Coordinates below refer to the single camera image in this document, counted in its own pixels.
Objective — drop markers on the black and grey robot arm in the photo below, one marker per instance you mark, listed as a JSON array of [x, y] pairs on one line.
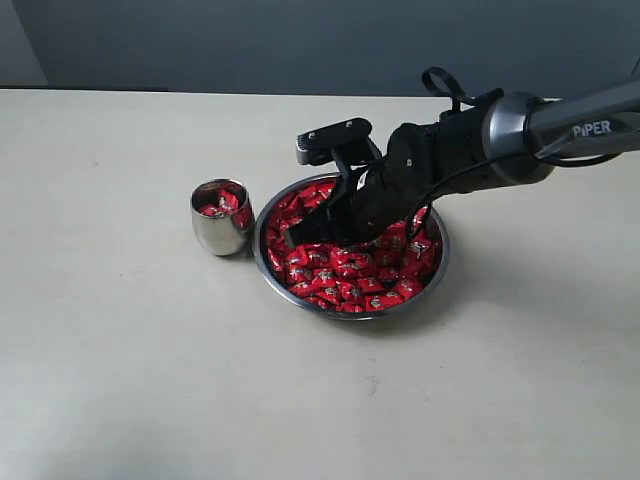
[[491, 141]]

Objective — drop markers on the stainless steel cup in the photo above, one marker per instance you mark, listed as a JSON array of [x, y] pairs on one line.
[[228, 235]]

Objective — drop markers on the red candies in cup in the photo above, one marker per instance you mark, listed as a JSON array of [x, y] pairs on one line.
[[219, 201]]

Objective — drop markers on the stainless steel bowl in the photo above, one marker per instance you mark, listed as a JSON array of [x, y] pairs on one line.
[[434, 224]]

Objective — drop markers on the pile of red candies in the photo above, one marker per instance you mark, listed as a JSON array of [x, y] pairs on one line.
[[325, 276]]

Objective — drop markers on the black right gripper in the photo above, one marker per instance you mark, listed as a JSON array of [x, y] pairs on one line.
[[381, 196]]

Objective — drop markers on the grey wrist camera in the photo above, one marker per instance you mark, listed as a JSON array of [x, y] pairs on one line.
[[344, 143]]

